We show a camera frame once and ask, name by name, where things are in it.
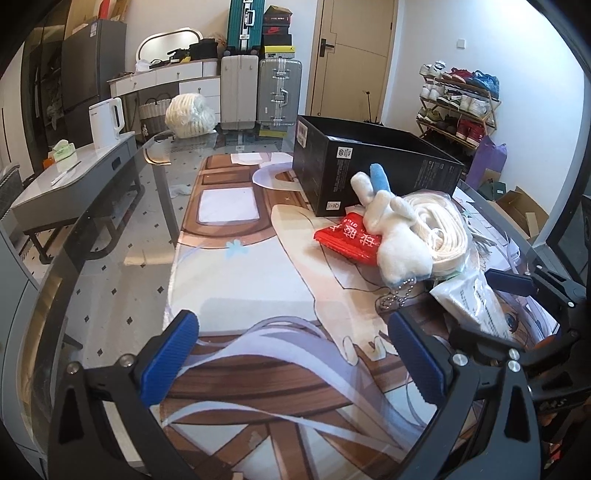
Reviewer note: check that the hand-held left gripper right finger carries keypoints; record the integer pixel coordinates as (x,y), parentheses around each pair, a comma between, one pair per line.
(418,357)

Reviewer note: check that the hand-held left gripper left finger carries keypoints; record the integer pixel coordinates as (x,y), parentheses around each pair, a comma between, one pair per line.
(168,355)

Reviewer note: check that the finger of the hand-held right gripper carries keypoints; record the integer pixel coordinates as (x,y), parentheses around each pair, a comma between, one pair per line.
(480,346)
(508,281)

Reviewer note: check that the white printed packet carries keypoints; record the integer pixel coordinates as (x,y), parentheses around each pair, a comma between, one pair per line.
(466,300)

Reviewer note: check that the white plush rabbit toy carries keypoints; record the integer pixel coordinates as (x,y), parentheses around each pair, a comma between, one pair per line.
(401,249)

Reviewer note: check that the red snack packet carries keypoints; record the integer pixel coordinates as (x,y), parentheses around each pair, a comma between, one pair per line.
(341,237)

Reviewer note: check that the black cardboard box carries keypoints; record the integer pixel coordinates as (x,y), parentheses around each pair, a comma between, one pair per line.
(332,175)

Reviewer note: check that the open cardboard box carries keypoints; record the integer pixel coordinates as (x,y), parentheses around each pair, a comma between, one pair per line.
(521,212)

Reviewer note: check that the dark green box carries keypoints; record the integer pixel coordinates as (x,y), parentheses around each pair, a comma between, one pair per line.
(491,191)

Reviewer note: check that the glass table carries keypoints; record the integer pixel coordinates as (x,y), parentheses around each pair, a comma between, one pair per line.
(138,258)

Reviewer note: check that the printed cartoon table mat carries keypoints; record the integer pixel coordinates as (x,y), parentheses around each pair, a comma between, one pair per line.
(258,277)

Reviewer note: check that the purple bag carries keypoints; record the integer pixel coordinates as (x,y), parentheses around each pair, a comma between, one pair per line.
(485,159)

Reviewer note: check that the wooden shoe rack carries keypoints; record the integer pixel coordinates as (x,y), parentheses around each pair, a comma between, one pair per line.
(493,113)

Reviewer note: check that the group of shoes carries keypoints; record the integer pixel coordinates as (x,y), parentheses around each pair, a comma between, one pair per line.
(471,104)

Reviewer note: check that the grey side table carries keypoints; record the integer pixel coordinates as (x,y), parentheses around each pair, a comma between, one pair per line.
(69,194)

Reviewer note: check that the white pen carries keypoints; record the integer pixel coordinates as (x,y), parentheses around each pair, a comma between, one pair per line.
(64,174)

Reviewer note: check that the green tissue box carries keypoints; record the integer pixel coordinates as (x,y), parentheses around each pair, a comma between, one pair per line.
(63,151)

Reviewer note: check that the grey woven chair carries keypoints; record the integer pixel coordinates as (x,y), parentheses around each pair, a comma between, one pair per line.
(10,189)

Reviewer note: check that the wicker basket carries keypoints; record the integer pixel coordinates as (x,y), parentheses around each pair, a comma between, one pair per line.
(152,115)

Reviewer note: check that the white electric kettle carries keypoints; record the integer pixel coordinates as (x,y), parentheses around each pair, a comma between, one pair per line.
(105,122)

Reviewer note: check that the tan wooden door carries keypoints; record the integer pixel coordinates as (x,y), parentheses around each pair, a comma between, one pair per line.
(355,60)

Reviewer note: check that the beige suitcase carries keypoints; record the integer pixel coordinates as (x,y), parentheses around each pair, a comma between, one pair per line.
(238,92)

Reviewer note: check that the white dresser with drawers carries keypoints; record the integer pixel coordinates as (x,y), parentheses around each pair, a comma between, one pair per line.
(194,78)

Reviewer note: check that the silver suitcase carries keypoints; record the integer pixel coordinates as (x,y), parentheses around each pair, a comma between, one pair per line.
(279,92)

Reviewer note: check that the grey refrigerator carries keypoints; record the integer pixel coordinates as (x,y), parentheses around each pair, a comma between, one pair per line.
(92,69)

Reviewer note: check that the dark glass cabinet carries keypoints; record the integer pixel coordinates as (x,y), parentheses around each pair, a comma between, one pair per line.
(41,83)

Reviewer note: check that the black bag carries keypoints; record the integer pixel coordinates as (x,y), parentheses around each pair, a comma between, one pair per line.
(203,50)

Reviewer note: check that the white framed mirror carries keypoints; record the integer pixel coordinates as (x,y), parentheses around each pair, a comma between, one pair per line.
(159,44)

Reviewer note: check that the black and yellow shoe box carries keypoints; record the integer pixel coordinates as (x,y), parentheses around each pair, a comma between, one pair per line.
(277,52)

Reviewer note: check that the plain black shoe box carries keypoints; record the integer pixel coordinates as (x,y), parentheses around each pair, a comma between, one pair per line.
(277,40)

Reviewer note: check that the teal suitcase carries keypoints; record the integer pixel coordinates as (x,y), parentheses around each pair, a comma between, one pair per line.
(242,25)

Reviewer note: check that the flat cardboard box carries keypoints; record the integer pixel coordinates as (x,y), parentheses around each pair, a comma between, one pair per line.
(121,9)

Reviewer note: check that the black shoe box tan lid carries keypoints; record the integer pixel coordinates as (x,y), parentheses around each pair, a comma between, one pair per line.
(277,11)

